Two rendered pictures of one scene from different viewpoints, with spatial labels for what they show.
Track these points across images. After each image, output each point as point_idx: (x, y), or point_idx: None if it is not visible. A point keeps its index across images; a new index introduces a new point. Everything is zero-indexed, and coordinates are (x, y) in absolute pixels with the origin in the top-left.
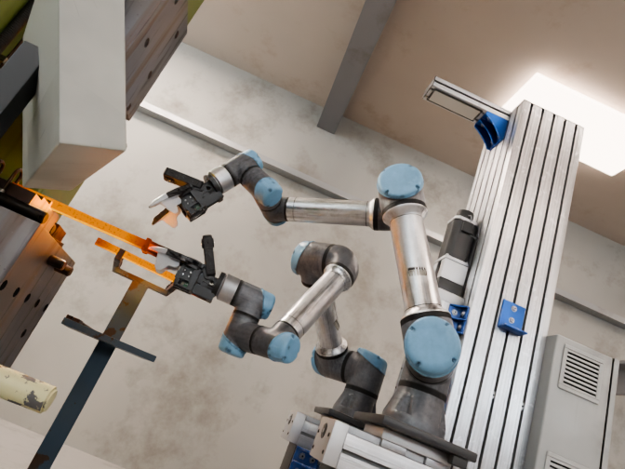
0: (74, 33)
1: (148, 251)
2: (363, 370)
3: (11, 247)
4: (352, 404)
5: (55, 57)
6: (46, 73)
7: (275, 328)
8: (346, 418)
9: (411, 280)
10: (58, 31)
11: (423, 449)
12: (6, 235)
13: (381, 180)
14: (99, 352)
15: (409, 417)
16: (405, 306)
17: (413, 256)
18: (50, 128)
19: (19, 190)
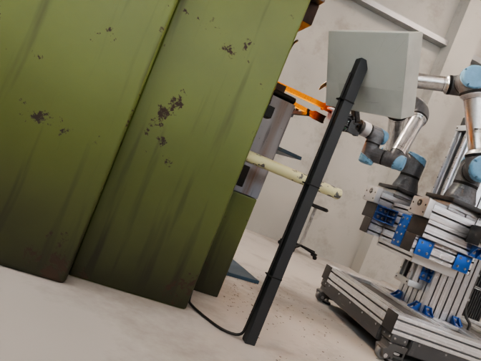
0: (408, 76)
1: (326, 109)
2: (414, 165)
3: (285, 119)
4: (407, 183)
5: (398, 84)
6: (383, 82)
7: (394, 152)
8: (406, 191)
9: (475, 135)
10: (404, 76)
11: (466, 211)
12: (282, 112)
13: (465, 76)
14: None
15: (462, 198)
16: (469, 147)
17: (477, 122)
18: (387, 107)
19: (278, 85)
